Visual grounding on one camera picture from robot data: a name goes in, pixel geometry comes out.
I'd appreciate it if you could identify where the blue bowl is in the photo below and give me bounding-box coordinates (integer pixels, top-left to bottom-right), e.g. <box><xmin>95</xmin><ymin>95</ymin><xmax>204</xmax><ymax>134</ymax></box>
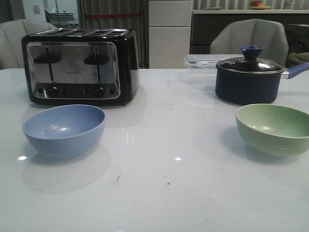
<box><xmin>22</xmin><ymin>104</ymin><xmax>105</xmax><ymax>158</ymax></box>

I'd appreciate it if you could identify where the green bowl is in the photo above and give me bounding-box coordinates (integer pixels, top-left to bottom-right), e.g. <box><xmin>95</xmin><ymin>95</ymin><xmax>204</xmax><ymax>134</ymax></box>
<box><xmin>236</xmin><ymin>103</ymin><xmax>309</xmax><ymax>157</ymax></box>

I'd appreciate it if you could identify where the clear plastic food container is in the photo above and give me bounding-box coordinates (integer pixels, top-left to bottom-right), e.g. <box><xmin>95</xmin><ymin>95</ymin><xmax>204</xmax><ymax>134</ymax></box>
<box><xmin>184</xmin><ymin>54</ymin><xmax>243</xmax><ymax>90</ymax></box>

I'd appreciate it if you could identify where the dark blue saucepan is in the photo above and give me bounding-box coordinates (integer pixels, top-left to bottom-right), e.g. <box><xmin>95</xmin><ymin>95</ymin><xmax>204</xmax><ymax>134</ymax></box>
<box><xmin>215</xmin><ymin>63</ymin><xmax>309</xmax><ymax>105</ymax></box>

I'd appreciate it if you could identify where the white cabinet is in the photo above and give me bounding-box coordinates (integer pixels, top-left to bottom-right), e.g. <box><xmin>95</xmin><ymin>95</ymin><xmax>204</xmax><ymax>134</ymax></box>
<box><xmin>149</xmin><ymin>0</ymin><xmax>193</xmax><ymax>69</ymax></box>

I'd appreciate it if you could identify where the black and chrome toaster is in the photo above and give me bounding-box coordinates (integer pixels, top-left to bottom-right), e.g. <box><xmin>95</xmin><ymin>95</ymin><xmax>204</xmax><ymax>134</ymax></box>
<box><xmin>22</xmin><ymin>29</ymin><xmax>140</xmax><ymax>106</ymax></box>

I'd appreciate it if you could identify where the dark counter with white top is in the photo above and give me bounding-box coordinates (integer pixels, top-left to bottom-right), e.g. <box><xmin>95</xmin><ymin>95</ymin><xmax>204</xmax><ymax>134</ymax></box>
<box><xmin>190</xmin><ymin>10</ymin><xmax>309</xmax><ymax>54</ymax></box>

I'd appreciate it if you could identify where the grey chair on right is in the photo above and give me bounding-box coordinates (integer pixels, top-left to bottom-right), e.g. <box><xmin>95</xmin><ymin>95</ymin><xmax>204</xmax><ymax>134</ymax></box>
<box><xmin>210</xmin><ymin>19</ymin><xmax>289</xmax><ymax>64</ymax></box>

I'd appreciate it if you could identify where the grey chair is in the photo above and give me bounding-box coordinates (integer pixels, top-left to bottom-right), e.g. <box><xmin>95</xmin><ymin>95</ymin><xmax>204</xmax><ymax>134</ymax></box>
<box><xmin>210</xmin><ymin>19</ymin><xmax>289</xmax><ymax>64</ymax></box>
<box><xmin>0</xmin><ymin>19</ymin><xmax>56</xmax><ymax>70</ymax></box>

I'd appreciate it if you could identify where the glass pot lid blue knob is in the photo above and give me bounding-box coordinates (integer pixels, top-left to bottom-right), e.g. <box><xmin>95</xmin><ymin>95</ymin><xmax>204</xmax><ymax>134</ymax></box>
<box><xmin>216</xmin><ymin>45</ymin><xmax>285</xmax><ymax>74</ymax></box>

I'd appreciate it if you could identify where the fruit plate on counter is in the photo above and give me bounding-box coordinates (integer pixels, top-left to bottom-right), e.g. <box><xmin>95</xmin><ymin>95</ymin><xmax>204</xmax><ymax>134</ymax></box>
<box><xmin>249</xmin><ymin>0</ymin><xmax>271</xmax><ymax>10</ymax></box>

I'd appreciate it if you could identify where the grey chair on left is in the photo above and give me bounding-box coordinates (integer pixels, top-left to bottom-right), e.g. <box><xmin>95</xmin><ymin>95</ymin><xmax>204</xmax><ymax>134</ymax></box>
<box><xmin>0</xmin><ymin>19</ymin><xmax>56</xmax><ymax>70</ymax></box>

